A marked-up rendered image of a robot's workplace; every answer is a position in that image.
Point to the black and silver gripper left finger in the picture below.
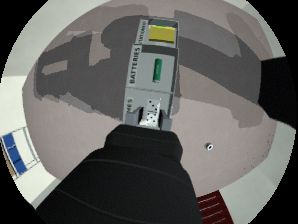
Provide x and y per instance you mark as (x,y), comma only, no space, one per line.
(135,117)

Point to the yellow block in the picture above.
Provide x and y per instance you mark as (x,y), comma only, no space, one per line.
(161,34)

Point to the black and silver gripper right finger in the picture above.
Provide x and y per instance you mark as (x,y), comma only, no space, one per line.
(164,123)

